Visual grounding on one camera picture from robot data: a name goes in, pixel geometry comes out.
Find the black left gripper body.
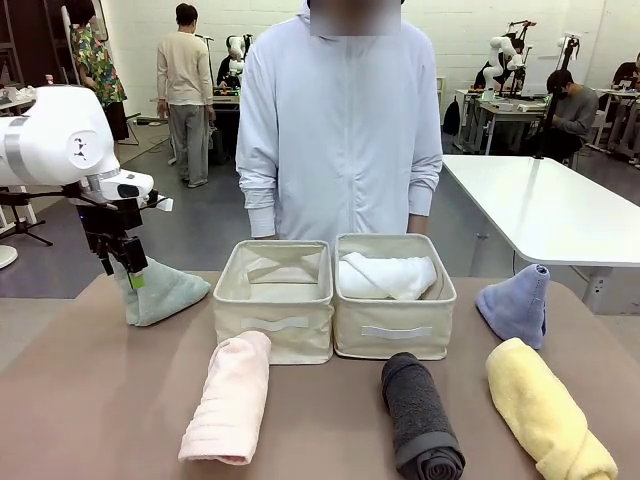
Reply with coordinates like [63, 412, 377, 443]
[81, 196, 144, 257]

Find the mint green cone towel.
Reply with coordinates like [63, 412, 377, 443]
[110, 258, 212, 328]

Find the pink towel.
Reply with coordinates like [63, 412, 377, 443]
[178, 330, 273, 466]

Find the dark grey towel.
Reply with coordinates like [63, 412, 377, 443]
[380, 351, 466, 480]

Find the lavender blue cone towel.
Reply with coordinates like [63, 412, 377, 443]
[474, 263, 551, 350]

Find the yellow towel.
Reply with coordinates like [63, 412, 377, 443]
[485, 337, 619, 480]

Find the black tripod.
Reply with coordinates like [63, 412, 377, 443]
[0, 185, 54, 247]

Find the person in cream sweater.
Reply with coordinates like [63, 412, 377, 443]
[155, 2, 216, 190]

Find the person in floral dress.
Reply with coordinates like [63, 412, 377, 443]
[67, 0, 130, 142]

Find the beige fabric bin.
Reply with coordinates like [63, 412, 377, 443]
[331, 233, 458, 361]
[212, 239, 335, 366]

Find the person in white hoodie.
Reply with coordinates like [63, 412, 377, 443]
[234, 0, 445, 242]

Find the white rolled towel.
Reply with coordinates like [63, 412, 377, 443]
[337, 251, 437, 301]

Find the black backpack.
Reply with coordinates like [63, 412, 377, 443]
[442, 97, 462, 137]

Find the background work desk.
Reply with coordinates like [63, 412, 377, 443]
[453, 87, 551, 157]

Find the white table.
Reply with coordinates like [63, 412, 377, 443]
[441, 154, 640, 316]

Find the seated person in grey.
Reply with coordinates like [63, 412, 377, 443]
[542, 68, 600, 160]

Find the seated person at edge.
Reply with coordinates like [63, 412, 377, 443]
[610, 61, 640, 167]

